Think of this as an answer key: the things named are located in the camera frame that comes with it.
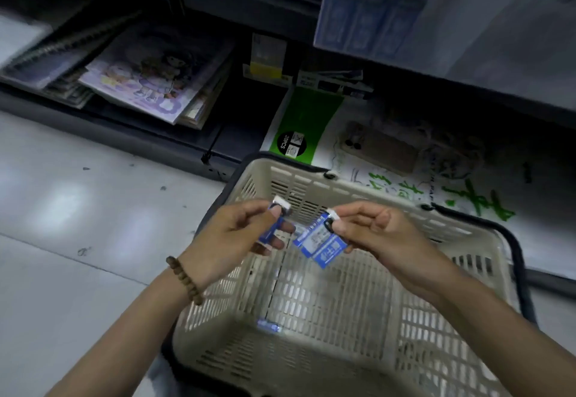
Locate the person's right hand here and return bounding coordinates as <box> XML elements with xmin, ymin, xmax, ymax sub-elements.
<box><xmin>331</xmin><ymin>201</ymin><xmax>455</xmax><ymax>303</ymax></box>

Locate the spiral sketch pad stack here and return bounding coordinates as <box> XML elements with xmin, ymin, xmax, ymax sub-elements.
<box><xmin>0</xmin><ymin>5</ymin><xmax>145</xmax><ymax>110</ymax></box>

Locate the wooden bead bracelet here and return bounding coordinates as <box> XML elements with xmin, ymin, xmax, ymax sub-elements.
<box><xmin>165</xmin><ymin>255</ymin><xmax>205</xmax><ymax>306</ymax></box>

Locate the person's left forearm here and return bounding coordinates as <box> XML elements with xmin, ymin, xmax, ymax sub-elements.
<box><xmin>44</xmin><ymin>270</ymin><xmax>203</xmax><ymax>397</ymax></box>

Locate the person's left hand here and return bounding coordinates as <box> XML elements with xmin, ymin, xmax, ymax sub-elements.
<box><xmin>179</xmin><ymin>198</ymin><xmax>296</xmax><ymax>294</ymax></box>

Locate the green and white paper pack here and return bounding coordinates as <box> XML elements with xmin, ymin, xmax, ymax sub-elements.
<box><xmin>260</xmin><ymin>88</ymin><xmax>576</xmax><ymax>281</ymax></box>

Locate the clear plastic divided tray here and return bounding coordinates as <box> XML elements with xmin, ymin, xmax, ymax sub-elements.
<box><xmin>313</xmin><ymin>0</ymin><xmax>576</xmax><ymax>112</ymax></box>

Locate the dark metal shelf unit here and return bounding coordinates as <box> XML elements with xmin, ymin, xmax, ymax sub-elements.
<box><xmin>0</xmin><ymin>0</ymin><xmax>576</xmax><ymax>299</ymax></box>

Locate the purple cartoon cover book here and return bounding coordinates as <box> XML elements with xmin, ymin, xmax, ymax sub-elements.
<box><xmin>79</xmin><ymin>23</ymin><xmax>235</xmax><ymax>130</ymax></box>

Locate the single blue packaged eraser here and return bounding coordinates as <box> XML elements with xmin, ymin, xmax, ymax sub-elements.
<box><xmin>259</xmin><ymin>196</ymin><xmax>292</xmax><ymax>247</ymax></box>

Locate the person's right forearm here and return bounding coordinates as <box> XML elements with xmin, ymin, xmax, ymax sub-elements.
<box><xmin>434</xmin><ymin>270</ymin><xmax>576</xmax><ymax>397</ymax></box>

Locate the beige plastic shopping basket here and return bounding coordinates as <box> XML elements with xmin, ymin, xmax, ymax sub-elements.
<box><xmin>161</xmin><ymin>152</ymin><xmax>539</xmax><ymax>397</ymax></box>

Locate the blue packaged eraser bundle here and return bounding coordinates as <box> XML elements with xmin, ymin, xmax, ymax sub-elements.
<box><xmin>293</xmin><ymin>208</ymin><xmax>348</xmax><ymax>270</ymax></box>

